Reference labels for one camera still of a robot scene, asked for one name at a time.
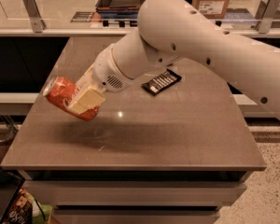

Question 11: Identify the chip bag snack package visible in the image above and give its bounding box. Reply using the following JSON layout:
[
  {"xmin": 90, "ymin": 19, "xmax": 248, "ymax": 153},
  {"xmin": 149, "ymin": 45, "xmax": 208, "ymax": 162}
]
[{"xmin": 3, "ymin": 189, "xmax": 34, "ymax": 224}]

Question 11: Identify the black snack bar wrapper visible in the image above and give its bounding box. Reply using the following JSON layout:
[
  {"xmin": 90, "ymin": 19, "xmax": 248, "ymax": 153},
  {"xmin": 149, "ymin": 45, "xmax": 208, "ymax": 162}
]
[{"xmin": 141, "ymin": 69, "xmax": 182, "ymax": 96}]

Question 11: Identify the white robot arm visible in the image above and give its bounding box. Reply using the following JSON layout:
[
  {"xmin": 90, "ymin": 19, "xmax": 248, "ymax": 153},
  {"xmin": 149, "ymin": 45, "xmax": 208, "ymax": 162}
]
[{"xmin": 69, "ymin": 0, "xmax": 280, "ymax": 120}]

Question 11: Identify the grey table drawer cabinet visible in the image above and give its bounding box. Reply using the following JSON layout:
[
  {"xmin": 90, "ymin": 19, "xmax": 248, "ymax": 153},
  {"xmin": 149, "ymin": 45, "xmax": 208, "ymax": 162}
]
[{"xmin": 24, "ymin": 180, "xmax": 246, "ymax": 224}]

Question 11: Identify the metal glass bracket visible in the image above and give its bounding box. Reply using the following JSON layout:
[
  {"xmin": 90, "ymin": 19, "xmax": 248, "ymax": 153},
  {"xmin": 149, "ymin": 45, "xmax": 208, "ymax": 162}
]
[
  {"xmin": 22, "ymin": 0, "xmax": 47, "ymax": 33},
  {"xmin": 255, "ymin": 0, "xmax": 280, "ymax": 34}
]

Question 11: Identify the red coke can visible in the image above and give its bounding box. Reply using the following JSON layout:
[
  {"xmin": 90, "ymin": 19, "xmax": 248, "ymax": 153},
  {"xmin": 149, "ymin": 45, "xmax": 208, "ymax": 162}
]
[{"xmin": 43, "ymin": 76, "xmax": 99, "ymax": 121}]

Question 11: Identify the right metal glass bracket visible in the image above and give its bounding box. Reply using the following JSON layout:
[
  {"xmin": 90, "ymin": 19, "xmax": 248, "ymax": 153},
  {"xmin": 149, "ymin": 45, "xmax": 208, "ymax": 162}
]
[{"xmin": 255, "ymin": 0, "xmax": 280, "ymax": 34}]

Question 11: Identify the left metal glass bracket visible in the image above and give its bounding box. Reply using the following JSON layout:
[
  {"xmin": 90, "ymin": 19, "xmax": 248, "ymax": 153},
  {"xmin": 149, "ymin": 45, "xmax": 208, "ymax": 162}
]
[{"xmin": 22, "ymin": 0, "xmax": 47, "ymax": 33}]

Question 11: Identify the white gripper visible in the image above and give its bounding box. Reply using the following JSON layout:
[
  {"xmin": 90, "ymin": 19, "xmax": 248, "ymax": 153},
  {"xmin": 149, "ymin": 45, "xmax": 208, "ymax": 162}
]
[{"xmin": 67, "ymin": 44, "xmax": 133, "ymax": 114}]

